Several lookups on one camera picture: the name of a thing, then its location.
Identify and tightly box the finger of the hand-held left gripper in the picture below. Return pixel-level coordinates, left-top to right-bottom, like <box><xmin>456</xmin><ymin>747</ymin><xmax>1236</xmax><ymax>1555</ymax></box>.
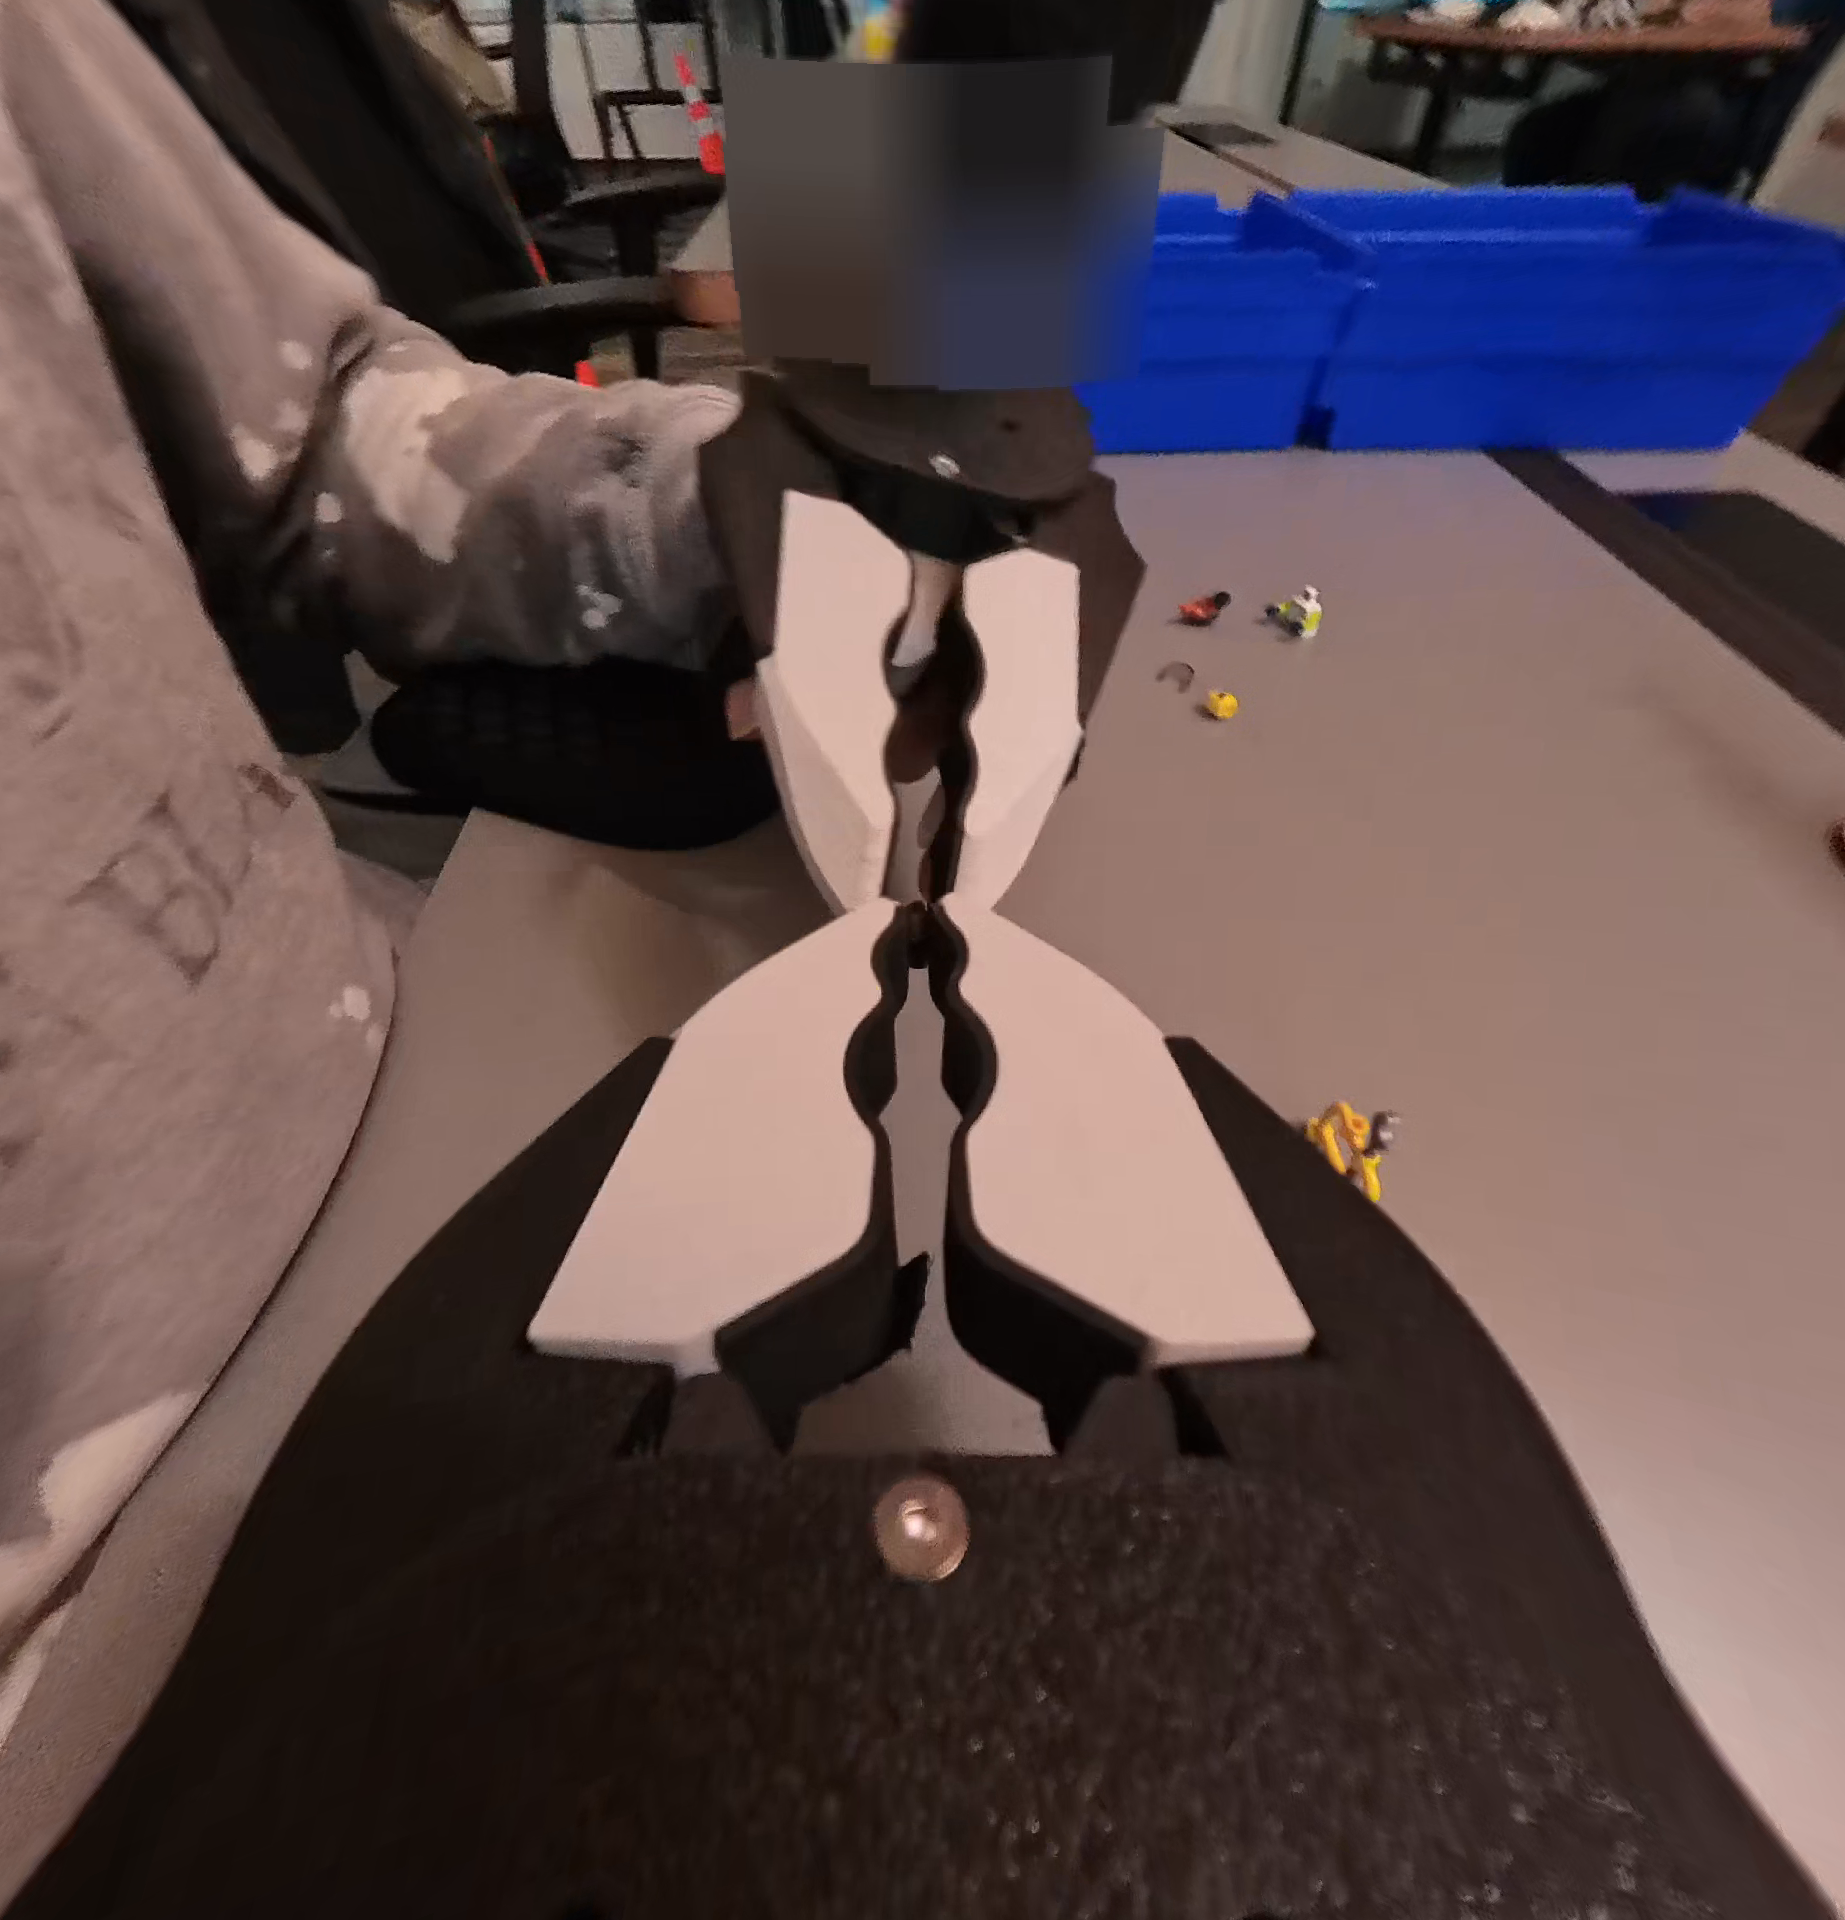
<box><xmin>755</xmin><ymin>490</ymin><xmax>956</xmax><ymax>917</ymax></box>
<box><xmin>951</xmin><ymin>546</ymin><xmax>1101</xmax><ymax>917</ymax></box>

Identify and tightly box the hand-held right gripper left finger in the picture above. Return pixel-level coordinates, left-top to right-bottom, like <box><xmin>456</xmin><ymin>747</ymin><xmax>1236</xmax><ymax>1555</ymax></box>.
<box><xmin>525</xmin><ymin>893</ymin><xmax>931</xmax><ymax>1382</ymax></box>

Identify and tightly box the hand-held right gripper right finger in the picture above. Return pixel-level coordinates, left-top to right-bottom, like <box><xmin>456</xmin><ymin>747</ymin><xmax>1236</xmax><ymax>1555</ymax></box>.
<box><xmin>929</xmin><ymin>899</ymin><xmax>1314</xmax><ymax>1387</ymax></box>

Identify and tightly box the small yellow lego piece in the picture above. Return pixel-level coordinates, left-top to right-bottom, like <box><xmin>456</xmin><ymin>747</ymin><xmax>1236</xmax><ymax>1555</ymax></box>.
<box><xmin>1305</xmin><ymin>1098</ymin><xmax>1380</xmax><ymax>1202</ymax></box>

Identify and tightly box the person's left forearm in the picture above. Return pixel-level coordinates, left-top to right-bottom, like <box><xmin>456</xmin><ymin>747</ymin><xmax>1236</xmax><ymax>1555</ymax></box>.
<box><xmin>218</xmin><ymin>286</ymin><xmax>763</xmax><ymax>686</ymax></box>

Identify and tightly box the black mesh office chair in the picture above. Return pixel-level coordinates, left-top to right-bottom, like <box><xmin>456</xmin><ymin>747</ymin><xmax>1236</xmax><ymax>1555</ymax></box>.
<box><xmin>368</xmin><ymin>654</ymin><xmax>783</xmax><ymax>853</ymax></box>

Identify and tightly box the wooden desk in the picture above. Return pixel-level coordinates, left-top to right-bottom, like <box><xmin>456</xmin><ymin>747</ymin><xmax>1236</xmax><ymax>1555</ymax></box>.
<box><xmin>1353</xmin><ymin>0</ymin><xmax>1819</xmax><ymax>173</ymax></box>

